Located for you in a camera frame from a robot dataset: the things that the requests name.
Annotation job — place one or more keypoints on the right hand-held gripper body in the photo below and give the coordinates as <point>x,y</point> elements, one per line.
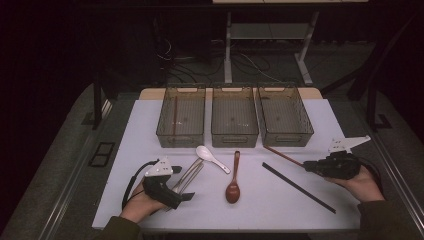
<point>340,165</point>

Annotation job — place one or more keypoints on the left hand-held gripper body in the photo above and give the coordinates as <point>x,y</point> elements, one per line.
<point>160,191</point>

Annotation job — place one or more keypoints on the silver metal fork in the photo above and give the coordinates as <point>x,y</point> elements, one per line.
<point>195,175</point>
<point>190,170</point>

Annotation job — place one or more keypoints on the black chopstick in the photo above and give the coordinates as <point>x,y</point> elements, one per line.
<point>296,187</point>

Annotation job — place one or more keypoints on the white ceramic spoon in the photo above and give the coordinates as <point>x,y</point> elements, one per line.
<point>203,152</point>

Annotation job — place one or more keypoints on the brown wooden spoon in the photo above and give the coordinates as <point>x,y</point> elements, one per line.
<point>232,193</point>

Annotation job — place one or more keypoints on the translucent grey plastic bin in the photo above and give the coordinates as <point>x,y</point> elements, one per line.
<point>234,116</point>
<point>283,116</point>
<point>186,116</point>

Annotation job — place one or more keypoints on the person's left hand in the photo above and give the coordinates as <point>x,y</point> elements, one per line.
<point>138,206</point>

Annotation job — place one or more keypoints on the person's right hand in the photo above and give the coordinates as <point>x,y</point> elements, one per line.
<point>361,188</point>

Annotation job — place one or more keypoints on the black metal stand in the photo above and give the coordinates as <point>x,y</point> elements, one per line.
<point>97,100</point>
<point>371,106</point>

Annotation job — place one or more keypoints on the white table mat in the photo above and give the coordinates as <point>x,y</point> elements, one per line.
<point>260,216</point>

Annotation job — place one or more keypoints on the metal floor rail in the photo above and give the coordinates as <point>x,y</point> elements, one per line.
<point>66,193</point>
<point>400,180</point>

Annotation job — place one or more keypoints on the white metal desk frame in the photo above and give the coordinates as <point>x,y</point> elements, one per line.
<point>227,50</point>

